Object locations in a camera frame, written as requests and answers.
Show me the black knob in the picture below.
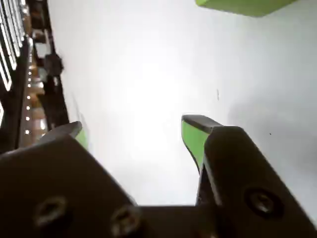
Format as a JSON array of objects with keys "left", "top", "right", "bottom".
[{"left": 44, "top": 53, "right": 64, "bottom": 76}]

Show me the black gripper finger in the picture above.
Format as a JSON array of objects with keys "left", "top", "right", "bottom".
[
  {"left": 181, "top": 114, "right": 317, "bottom": 238},
  {"left": 0, "top": 120, "right": 149, "bottom": 238}
]

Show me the white slatted panel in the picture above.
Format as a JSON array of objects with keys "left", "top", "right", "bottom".
[{"left": 0, "top": 0, "right": 27, "bottom": 92}]

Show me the dark rail with white dots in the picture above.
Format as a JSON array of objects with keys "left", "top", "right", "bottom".
[{"left": 17, "top": 37, "right": 35, "bottom": 147}]

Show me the green lego block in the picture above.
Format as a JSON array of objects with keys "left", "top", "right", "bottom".
[{"left": 194, "top": 0, "right": 299, "bottom": 18}]

